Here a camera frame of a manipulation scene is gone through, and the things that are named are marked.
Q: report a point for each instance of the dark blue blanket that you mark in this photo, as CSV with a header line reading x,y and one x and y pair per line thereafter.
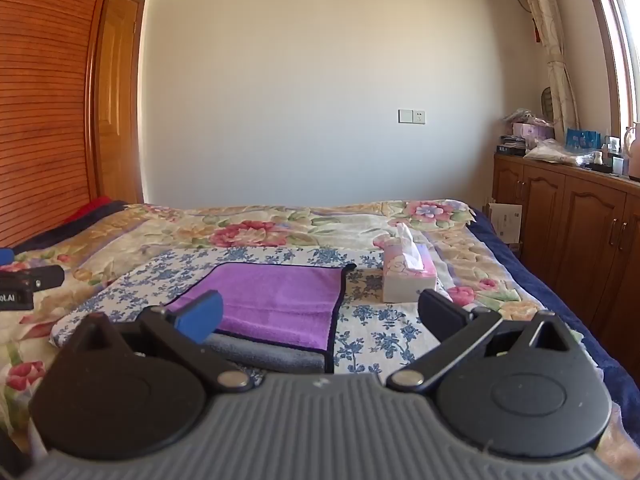
x,y
565,300

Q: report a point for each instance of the blue box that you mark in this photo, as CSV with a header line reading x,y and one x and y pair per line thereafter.
x,y
582,139

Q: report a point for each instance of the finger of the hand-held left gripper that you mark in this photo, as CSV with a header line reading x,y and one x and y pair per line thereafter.
x,y
4,255
35,277

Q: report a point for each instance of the window with wooden frame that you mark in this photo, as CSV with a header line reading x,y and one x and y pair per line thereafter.
x,y
617,45

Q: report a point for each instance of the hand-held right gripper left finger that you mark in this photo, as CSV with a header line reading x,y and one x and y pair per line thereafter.
x,y
201,317

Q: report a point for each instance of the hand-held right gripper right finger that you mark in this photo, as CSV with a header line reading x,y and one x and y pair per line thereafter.
x,y
440,316

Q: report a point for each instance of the grey towel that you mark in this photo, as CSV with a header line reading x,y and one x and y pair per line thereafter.
x,y
270,352

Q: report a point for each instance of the white wall socket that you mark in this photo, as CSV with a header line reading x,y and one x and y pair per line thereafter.
x,y
412,116

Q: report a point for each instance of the white cardboard box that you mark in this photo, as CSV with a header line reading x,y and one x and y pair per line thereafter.
x,y
506,222

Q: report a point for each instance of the pink tissue box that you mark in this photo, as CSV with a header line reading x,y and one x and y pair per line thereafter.
x,y
406,276

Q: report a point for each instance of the purple towel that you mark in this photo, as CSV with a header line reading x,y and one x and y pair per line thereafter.
x,y
280,300

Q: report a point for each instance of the floral bedspread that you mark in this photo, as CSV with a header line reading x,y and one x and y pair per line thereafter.
x,y
210,227

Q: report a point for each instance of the wooden slatted wardrobe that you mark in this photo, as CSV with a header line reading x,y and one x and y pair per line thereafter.
x,y
42,105

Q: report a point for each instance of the wooden cabinet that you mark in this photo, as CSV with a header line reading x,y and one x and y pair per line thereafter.
x,y
575,220

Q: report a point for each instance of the stack of dark books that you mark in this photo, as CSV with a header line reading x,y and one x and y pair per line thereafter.
x,y
511,145

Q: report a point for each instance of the clear plastic bag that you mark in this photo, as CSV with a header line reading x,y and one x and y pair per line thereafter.
x,y
550,151

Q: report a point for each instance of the blue floral cloth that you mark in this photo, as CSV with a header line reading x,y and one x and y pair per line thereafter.
x,y
380,330

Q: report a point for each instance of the red cloth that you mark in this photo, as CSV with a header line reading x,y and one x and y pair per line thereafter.
x,y
92,207

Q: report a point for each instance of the patterned curtain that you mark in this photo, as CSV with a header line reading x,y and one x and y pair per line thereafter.
x,y
552,60

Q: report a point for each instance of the wooden door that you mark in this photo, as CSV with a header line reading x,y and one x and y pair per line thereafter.
x,y
119,110

